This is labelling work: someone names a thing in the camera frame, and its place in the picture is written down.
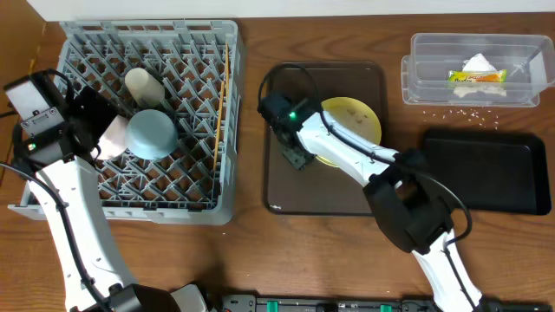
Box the white cup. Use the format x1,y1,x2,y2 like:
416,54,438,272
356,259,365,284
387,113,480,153
124,68,165,108

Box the light blue bowl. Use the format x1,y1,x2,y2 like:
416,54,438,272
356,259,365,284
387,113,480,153
125,109,179,160

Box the yellow plate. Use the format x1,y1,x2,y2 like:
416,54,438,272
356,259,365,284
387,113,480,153
322,97,382,145

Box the rice and food scraps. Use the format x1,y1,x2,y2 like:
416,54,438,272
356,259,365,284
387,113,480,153
342,107,369,127

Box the yellow snack wrapper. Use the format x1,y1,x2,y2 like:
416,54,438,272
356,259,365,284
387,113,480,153
447,69,506,83

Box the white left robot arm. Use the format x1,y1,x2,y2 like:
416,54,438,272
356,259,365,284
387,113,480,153
3,68,214,312

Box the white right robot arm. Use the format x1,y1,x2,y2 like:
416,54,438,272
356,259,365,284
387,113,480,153
257,63,483,311

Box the dark brown serving tray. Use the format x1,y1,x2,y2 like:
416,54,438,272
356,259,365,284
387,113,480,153
263,62,389,216

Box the grey dish rack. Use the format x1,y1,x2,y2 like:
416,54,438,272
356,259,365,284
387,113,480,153
7,19,244,226

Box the clear plastic bin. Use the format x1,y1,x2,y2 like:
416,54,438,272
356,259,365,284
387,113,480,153
402,33,554,107

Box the white crumpled napkin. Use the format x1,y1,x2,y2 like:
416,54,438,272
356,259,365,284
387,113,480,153
450,54,506,98

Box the black tray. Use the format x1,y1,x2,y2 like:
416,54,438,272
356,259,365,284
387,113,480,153
421,128,552,216

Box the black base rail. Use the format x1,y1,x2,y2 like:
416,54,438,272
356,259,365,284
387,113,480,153
216,293,555,312

